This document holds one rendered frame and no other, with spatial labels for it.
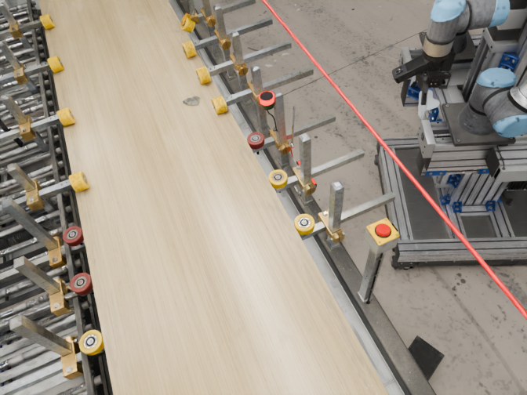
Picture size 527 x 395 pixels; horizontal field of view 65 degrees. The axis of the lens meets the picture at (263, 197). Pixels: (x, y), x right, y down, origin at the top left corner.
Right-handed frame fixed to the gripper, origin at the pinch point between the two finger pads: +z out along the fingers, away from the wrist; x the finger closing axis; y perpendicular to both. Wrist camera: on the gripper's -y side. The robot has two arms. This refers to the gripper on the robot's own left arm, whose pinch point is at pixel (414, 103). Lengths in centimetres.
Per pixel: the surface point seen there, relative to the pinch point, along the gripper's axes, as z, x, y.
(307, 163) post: 32.1, 3.3, -35.0
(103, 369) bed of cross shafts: 61, -69, -114
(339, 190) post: 19.4, -19.4, -24.5
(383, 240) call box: 9.6, -44.5, -14.6
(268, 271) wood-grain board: 42, -39, -51
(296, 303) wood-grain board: 42, -51, -41
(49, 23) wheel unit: 37, 128, -189
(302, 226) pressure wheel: 41, -21, -38
